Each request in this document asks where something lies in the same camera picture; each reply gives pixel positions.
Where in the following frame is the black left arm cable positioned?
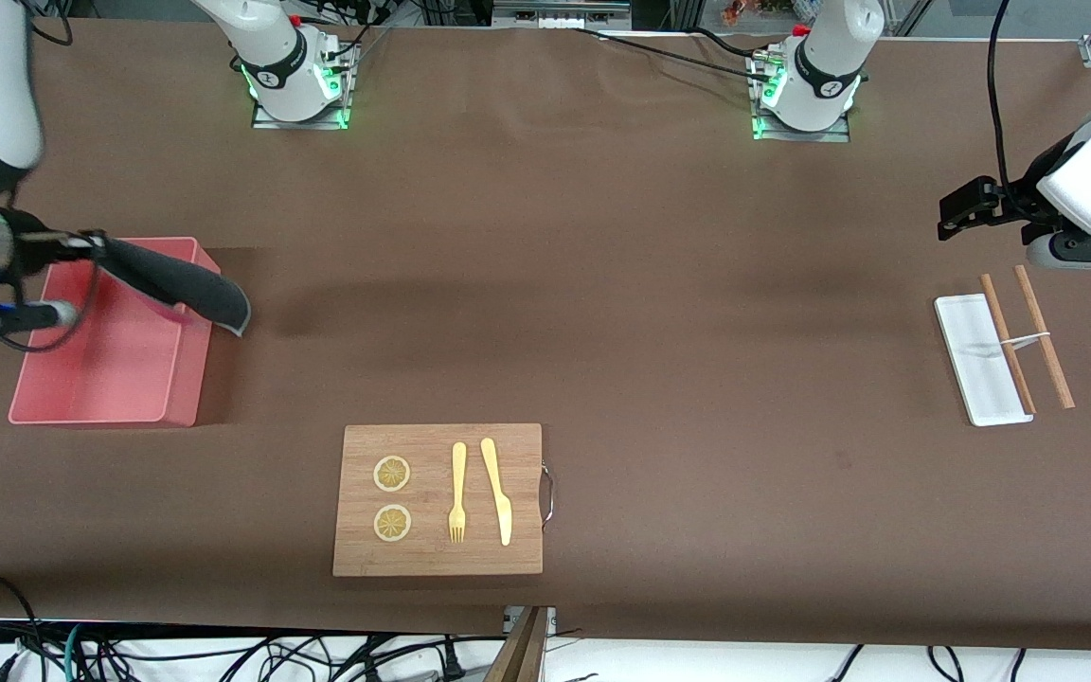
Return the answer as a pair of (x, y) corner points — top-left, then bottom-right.
(985, 0), (1063, 226)

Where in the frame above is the bamboo cutting board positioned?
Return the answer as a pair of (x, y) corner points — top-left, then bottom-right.
(332, 423), (556, 578)

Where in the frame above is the black cable on table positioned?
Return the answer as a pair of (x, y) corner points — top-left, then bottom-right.
(572, 27), (774, 79)

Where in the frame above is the pink plastic bin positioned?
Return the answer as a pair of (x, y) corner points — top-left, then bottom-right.
(8, 237), (223, 429)

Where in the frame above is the yellow plastic fork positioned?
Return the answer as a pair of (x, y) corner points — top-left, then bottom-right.
(448, 441), (468, 545)

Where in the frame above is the white rectangular tray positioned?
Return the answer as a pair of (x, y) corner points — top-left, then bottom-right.
(934, 294), (1034, 427)

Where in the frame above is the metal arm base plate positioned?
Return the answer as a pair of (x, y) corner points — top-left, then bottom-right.
(252, 43), (354, 130)
(752, 52), (852, 143)

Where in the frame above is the yellow plastic knife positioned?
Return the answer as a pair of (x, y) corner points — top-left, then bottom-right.
(480, 437), (513, 547)

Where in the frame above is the red and grey cloth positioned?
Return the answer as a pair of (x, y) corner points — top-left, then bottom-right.
(96, 237), (252, 338)

